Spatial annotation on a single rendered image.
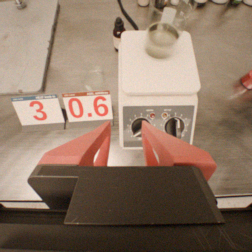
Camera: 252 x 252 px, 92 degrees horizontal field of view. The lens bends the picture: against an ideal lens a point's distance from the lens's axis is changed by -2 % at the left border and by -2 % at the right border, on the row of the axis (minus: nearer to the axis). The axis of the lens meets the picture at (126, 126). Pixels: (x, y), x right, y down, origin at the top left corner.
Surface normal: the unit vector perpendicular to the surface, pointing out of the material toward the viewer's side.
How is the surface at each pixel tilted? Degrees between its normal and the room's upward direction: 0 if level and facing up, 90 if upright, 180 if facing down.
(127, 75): 0
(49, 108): 40
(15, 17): 0
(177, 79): 0
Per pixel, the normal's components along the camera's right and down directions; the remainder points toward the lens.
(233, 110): 0.00, -0.25
